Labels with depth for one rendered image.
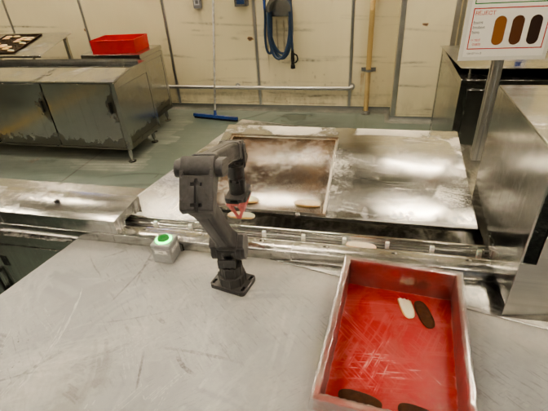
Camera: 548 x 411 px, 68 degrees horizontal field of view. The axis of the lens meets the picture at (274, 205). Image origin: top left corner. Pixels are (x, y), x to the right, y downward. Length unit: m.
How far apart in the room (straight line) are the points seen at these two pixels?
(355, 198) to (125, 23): 4.59
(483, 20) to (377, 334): 1.29
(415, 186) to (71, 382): 1.27
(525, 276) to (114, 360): 1.08
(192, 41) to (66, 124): 1.85
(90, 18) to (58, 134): 1.91
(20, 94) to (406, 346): 4.14
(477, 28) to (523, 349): 1.21
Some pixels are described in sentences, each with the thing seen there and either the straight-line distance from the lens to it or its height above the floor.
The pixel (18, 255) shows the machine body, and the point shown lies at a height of 0.70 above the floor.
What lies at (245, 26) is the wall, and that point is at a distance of 5.07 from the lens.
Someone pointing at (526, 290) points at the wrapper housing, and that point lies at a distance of 1.25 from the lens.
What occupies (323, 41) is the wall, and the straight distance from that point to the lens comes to 4.92.
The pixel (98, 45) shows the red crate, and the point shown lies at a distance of 4.94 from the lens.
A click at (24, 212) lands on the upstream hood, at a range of 1.79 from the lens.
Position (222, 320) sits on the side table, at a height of 0.82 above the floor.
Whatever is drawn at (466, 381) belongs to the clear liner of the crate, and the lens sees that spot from 1.00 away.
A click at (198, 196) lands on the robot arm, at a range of 0.88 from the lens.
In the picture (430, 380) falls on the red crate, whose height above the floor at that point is 0.82.
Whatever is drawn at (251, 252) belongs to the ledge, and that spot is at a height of 0.84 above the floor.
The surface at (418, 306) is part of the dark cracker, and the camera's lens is 1.24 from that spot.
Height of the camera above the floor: 1.70
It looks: 32 degrees down
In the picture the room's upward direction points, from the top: 4 degrees counter-clockwise
